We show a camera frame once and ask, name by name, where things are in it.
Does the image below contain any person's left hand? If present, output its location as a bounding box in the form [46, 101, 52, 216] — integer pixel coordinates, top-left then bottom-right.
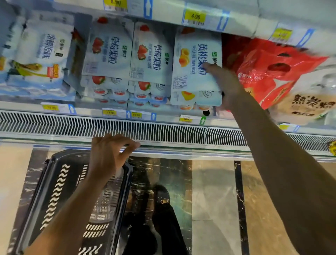
[88, 134, 141, 180]

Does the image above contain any person's right hand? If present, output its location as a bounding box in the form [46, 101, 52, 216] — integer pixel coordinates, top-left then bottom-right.
[202, 63, 249, 111]

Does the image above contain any peach yogurt multipack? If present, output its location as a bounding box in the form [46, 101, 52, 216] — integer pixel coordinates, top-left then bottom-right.
[170, 26, 223, 111]

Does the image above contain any black shopping basket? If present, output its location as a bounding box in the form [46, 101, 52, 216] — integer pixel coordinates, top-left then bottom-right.
[14, 149, 134, 255]

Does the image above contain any person's right forearm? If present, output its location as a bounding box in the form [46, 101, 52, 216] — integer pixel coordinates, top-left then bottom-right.
[228, 96, 336, 255]

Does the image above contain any person's left forearm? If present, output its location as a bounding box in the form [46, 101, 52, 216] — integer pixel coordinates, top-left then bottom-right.
[24, 171, 117, 255]

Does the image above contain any white cooler vent grille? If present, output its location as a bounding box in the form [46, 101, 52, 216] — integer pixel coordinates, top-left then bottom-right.
[0, 110, 336, 153]

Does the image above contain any red plastic food bag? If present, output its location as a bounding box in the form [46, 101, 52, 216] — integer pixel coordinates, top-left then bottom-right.
[223, 34, 329, 110]

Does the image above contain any person's black shoe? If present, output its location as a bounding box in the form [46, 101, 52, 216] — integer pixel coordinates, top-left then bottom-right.
[153, 185, 172, 208]

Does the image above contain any strawberry yogurt multipack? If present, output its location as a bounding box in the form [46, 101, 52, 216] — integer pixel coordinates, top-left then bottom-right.
[128, 22, 174, 109]
[80, 16, 135, 105]

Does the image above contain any person's black trouser leg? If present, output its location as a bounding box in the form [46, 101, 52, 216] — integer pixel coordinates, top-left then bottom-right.
[121, 210, 158, 255]
[152, 203, 190, 255]

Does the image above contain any beige drink pouch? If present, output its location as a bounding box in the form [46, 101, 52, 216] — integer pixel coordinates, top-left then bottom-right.
[270, 71, 336, 126]

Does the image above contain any white cooler shelf rail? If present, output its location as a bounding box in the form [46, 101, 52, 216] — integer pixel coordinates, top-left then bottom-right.
[0, 101, 336, 132]
[51, 0, 336, 56]

